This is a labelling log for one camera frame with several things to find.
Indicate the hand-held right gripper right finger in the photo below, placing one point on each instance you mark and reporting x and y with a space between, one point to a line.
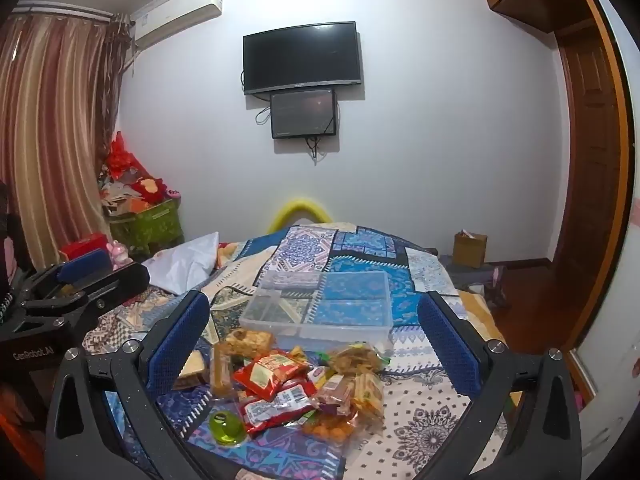
450 347

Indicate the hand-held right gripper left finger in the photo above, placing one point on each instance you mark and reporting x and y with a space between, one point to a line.
176 347

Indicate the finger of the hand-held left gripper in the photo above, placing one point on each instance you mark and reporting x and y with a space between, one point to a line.
85 264
117 282

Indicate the clear wafer packet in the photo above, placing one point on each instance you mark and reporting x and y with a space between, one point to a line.
195 367

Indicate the peanut brittle packet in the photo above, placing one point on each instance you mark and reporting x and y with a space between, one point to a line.
247 342

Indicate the green-edged fried snack packet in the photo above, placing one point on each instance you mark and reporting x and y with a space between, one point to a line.
355 360

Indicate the green round fruit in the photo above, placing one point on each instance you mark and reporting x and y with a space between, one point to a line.
227 429

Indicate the clear biscuit packet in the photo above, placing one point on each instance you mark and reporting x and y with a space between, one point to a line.
360 392

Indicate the red snack packet white print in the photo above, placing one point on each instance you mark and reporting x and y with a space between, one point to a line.
272 408

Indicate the clear plastic container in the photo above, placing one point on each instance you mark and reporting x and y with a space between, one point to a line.
320 305

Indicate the red box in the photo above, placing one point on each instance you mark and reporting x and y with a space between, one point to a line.
82 247

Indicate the pink plush toy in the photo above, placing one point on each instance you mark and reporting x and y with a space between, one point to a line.
119 256

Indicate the long clear snack bar packet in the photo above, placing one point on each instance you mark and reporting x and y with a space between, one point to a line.
221 372

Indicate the green plastic basket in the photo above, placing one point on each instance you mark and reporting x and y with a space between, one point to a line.
147 225

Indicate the patchwork printed blanket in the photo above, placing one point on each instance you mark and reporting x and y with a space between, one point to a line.
430 410

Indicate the white pillow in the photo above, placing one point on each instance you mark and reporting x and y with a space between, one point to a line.
185 265

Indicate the grey stool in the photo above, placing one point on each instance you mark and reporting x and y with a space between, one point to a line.
475 275

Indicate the red plush toy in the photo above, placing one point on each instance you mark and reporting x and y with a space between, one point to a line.
150 190

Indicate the cardboard box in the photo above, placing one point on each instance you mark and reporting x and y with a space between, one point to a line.
470 250

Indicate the orange printed pillow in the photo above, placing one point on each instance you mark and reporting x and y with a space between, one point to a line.
227 252

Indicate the red ribbon decoration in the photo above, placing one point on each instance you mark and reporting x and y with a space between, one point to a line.
120 155

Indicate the yellow snack packet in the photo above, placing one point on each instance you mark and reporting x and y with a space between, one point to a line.
300 355

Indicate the striped brown curtain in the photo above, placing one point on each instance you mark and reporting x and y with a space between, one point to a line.
55 125

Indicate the orange balls snack packet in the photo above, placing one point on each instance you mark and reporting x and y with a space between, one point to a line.
330 430

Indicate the yellow foam tube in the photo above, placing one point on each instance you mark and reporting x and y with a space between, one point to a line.
300 205

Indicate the brown wooden door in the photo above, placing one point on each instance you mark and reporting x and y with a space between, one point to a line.
590 175

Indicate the white air conditioner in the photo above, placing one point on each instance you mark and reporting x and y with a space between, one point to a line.
180 15

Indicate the small black wall monitor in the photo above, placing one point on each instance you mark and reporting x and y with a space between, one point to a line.
303 112

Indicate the large black wall television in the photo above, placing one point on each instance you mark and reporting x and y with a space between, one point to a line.
302 55

